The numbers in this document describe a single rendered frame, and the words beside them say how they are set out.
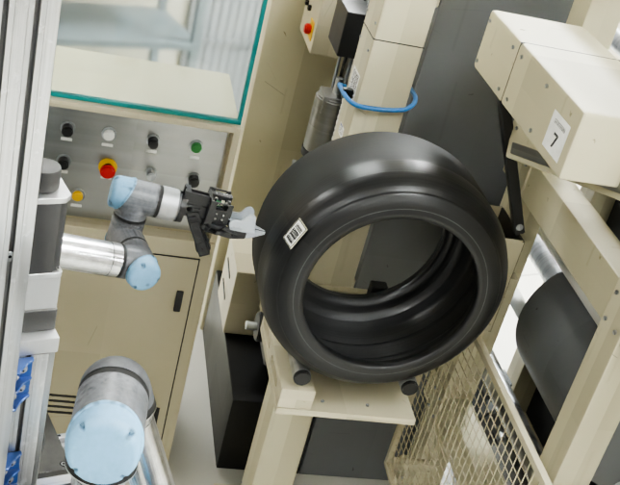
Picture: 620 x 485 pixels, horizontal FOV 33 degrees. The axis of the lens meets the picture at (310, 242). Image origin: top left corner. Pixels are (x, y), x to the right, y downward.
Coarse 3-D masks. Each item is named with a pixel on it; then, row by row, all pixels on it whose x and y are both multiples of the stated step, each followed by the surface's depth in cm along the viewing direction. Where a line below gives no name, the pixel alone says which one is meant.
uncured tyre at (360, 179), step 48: (336, 144) 245; (384, 144) 242; (432, 144) 250; (288, 192) 242; (336, 192) 230; (384, 192) 229; (432, 192) 231; (480, 192) 244; (336, 240) 232; (480, 240) 238; (288, 288) 237; (432, 288) 277; (480, 288) 244; (288, 336) 244; (336, 336) 273; (384, 336) 275; (432, 336) 268
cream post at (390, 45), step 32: (384, 0) 248; (416, 0) 249; (384, 32) 252; (416, 32) 253; (352, 64) 268; (384, 64) 256; (416, 64) 257; (384, 96) 261; (352, 128) 264; (384, 128) 265; (352, 256) 284; (288, 416) 310; (256, 448) 321; (288, 448) 316; (256, 480) 321; (288, 480) 323
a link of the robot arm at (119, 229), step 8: (112, 216) 235; (112, 224) 234; (120, 224) 232; (128, 224) 232; (136, 224) 233; (112, 232) 234; (120, 232) 232; (128, 232) 231; (136, 232) 232; (112, 240) 233; (120, 240) 230
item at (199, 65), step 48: (96, 0) 264; (144, 0) 265; (192, 0) 267; (240, 0) 269; (96, 48) 270; (144, 48) 272; (192, 48) 274; (240, 48) 276; (96, 96) 277; (144, 96) 279; (192, 96) 281; (240, 96) 283
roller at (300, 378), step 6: (288, 354) 263; (294, 360) 259; (294, 366) 257; (300, 366) 256; (294, 372) 256; (300, 372) 255; (306, 372) 255; (294, 378) 256; (300, 378) 255; (306, 378) 256; (300, 384) 256
